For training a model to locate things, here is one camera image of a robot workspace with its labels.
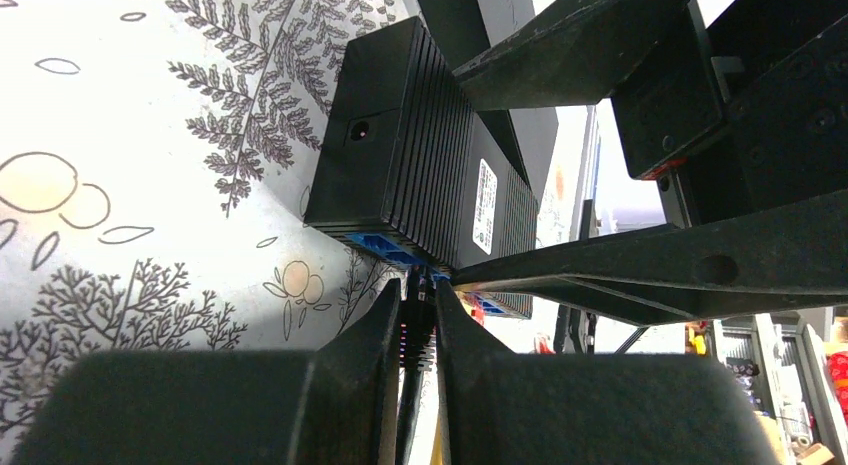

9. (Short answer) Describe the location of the small black adapter box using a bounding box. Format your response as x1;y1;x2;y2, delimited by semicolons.
304;17;539;278

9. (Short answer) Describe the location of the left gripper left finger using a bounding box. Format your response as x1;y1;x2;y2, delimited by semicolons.
12;279;401;464

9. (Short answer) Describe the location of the floral patterned table mat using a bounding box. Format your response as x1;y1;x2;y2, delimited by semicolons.
1;0;416;462

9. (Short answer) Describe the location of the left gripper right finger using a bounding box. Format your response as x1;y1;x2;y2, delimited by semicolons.
436;282;777;464

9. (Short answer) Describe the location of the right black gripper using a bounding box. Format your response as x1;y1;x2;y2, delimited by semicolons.
452;0;847;325

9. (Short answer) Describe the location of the black thin cable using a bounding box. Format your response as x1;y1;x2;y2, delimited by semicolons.
394;266;439;465

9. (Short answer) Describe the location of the black network switch box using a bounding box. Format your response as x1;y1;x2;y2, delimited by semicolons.
417;0;558;201

